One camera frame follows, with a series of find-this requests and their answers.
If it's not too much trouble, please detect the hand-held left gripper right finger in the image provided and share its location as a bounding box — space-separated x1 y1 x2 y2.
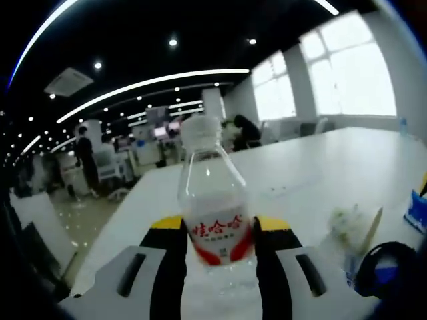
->
252 215 381 320

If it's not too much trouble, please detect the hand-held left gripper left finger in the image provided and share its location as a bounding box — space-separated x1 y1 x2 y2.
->
58 215 189 320

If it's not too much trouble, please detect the blue tissue packet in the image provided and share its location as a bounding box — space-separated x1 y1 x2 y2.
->
403 189 427 233

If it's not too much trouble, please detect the clear red-label water bottle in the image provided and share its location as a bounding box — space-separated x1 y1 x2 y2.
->
176 115 258 294

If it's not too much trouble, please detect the cream paper cup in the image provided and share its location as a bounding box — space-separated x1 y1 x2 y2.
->
328 203 384 257

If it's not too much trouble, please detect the black cable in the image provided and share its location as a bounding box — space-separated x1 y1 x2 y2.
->
355 241 418 299

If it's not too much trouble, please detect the clear packet with blue disc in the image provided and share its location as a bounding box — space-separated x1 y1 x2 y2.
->
343 253 401 291

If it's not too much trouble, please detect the white table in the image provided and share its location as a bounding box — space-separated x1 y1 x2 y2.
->
71 126 427 320

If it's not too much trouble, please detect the white office chair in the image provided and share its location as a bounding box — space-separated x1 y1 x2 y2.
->
96 147 128 183

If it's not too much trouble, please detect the curved ceiling light strip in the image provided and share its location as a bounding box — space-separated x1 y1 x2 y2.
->
56 69 250 124

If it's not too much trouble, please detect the ceiling air vent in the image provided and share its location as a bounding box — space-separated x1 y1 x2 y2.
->
43 67 95 97

